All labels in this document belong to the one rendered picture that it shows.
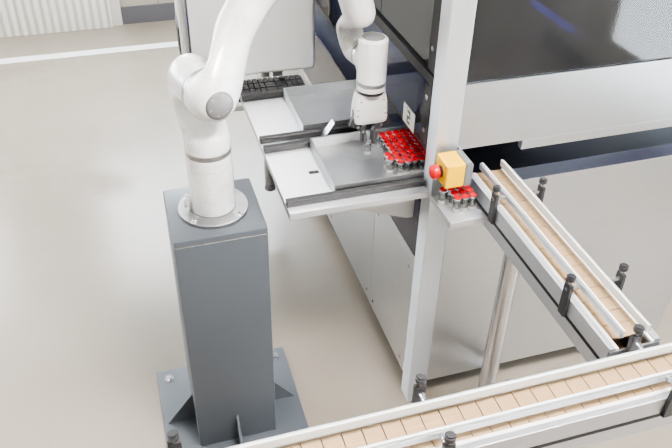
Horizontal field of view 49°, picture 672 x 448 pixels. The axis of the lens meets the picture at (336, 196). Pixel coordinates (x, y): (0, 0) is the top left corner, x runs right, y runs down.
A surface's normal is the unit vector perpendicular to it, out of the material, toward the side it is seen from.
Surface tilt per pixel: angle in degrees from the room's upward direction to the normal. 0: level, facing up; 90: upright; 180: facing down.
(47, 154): 0
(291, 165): 0
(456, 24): 90
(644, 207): 90
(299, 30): 90
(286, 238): 0
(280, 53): 90
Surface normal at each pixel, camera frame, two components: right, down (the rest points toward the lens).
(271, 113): 0.02, -0.82
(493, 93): 0.29, 0.56
